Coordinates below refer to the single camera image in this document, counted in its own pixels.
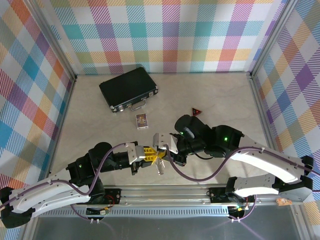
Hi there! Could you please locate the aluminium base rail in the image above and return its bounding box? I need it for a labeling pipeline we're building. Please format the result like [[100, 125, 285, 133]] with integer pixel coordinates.
[[32, 184, 303, 218]]

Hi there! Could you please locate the clear plastic bag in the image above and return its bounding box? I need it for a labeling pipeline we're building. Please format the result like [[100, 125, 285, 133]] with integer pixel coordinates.
[[154, 157, 166, 176]]

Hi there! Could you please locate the small purple card box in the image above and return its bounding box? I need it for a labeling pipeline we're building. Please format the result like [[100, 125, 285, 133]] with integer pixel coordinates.
[[135, 113, 149, 130]]

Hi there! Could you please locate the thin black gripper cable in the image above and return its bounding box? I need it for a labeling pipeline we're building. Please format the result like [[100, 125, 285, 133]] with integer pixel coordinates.
[[193, 151, 215, 160]]

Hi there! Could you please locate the aluminium frame rail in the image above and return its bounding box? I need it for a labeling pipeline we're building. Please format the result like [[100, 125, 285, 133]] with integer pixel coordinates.
[[247, 71, 278, 156], [44, 76, 78, 182]]

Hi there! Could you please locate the black case with metal trim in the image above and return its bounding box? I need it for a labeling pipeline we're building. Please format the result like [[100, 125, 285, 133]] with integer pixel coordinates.
[[98, 67, 160, 114]]

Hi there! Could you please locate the aluminium frame post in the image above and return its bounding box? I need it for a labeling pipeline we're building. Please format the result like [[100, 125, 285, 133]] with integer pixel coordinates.
[[29, 0, 78, 81], [248, 0, 296, 78]]

